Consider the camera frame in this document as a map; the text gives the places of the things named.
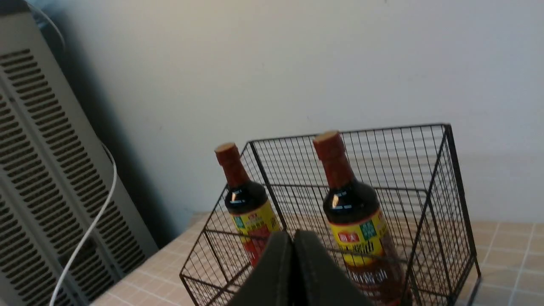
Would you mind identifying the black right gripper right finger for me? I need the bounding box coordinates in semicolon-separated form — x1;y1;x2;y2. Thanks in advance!
293;230;372;306

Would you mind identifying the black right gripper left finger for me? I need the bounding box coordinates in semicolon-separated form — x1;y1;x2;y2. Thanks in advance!
228;231;293;306

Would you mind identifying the dark soy sauce bottle brown label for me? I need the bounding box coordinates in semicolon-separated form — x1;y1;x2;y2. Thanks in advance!
313;130;414;306

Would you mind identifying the light soy sauce bottle red label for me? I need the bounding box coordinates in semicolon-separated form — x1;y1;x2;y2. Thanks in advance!
214;142;281;267

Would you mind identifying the grey vented appliance cabinet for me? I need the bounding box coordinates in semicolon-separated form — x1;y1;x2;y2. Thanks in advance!
0;0;158;306

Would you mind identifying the black wire mesh rack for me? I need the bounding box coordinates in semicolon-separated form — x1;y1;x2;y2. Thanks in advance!
179;123;482;306

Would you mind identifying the white cable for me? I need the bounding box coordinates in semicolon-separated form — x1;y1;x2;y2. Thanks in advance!
25;2;118;306

